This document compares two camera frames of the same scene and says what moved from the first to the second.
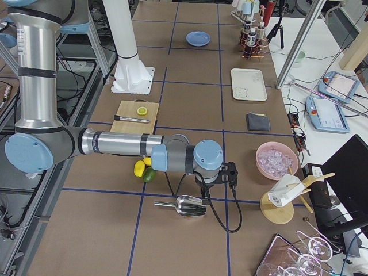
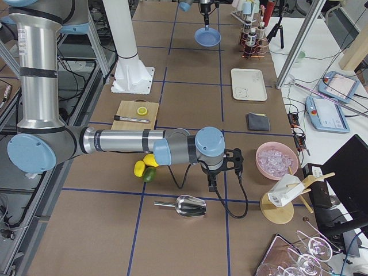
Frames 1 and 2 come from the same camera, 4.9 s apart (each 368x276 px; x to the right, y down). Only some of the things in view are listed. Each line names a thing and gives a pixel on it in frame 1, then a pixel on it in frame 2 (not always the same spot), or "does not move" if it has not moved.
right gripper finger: x=205 y=198 -> x=212 y=182
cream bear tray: x=248 y=84 does not move
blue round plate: x=198 y=38 -> x=207 y=38
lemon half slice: x=142 y=111 does not move
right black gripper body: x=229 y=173 -> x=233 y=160
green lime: x=149 y=175 does not move
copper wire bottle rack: x=253 y=44 does not move
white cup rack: x=246 y=11 does not move
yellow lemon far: x=147 y=161 does not move
